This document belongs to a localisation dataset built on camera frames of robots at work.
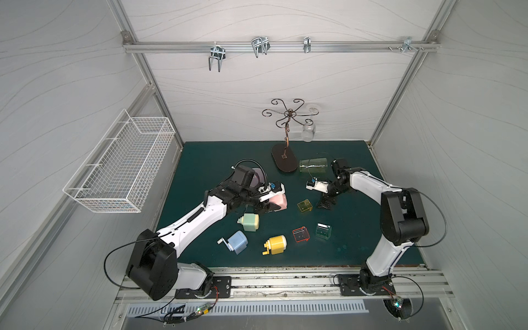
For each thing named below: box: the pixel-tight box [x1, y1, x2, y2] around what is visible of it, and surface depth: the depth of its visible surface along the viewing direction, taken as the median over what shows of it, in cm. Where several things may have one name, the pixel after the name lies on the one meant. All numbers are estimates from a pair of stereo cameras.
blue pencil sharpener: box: [216, 230, 249, 256], surface depth 79 cm
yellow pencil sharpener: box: [261, 235, 288, 256], surface depth 78 cm
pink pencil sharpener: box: [268, 193, 288, 212], surface depth 75 cm
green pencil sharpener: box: [237, 213, 260, 232], surface depth 85 cm
